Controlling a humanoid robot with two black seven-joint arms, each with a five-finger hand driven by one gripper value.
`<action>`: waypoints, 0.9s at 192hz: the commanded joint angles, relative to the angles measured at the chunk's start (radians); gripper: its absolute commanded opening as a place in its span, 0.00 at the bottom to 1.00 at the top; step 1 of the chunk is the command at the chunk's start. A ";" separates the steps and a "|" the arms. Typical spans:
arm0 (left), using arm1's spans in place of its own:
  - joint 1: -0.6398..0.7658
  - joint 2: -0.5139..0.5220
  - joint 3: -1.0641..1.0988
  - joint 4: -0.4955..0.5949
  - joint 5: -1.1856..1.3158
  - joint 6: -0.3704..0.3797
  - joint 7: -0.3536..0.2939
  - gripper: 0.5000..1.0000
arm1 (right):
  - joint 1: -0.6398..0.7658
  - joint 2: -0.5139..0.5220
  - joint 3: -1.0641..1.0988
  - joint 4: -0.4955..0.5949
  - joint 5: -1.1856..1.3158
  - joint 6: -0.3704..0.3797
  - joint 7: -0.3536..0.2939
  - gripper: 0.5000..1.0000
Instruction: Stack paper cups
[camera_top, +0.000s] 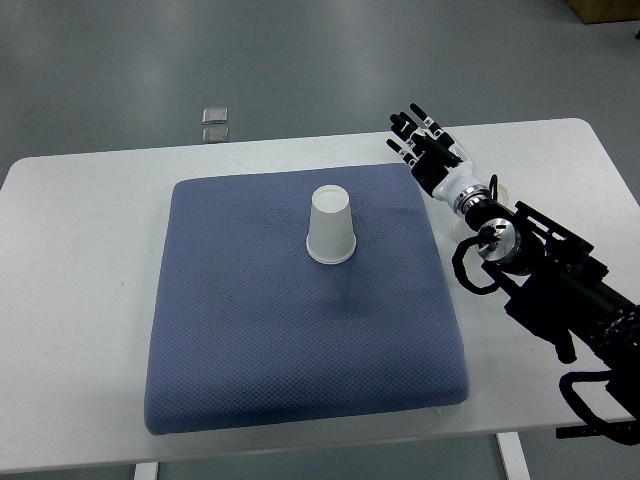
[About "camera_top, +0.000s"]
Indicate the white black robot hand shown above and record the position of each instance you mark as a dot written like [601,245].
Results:
[439,164]

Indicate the white paper cup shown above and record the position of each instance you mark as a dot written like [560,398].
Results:
[330,239]
[462,231]

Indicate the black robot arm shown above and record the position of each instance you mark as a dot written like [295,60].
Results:
[555,287]

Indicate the white paper cup on mat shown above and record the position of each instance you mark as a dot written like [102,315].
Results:
[330,239]

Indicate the lower metal floor plate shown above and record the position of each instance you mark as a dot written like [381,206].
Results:
[214,135]

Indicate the brown cardboard box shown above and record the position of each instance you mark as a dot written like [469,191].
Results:
[605,11]

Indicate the blue textured cushion mat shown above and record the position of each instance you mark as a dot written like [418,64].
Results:
[250,330]

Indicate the black table control panel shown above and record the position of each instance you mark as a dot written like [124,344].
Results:
[573,432]

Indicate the white table leg right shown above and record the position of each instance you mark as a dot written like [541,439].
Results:
[512,456]

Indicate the white table leg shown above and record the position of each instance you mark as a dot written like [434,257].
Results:
[512,456]
[146,471]

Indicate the white table leg left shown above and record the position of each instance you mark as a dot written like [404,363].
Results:
[146,471]

